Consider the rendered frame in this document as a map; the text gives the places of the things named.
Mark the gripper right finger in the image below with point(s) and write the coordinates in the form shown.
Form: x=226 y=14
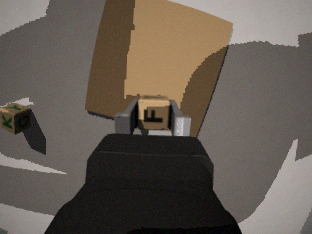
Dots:
x=181 y=124

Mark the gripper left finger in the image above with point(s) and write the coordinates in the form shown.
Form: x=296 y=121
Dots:
x=126 y=122

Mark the tan flat mat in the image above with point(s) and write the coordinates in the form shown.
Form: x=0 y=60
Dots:
x=156 y=47

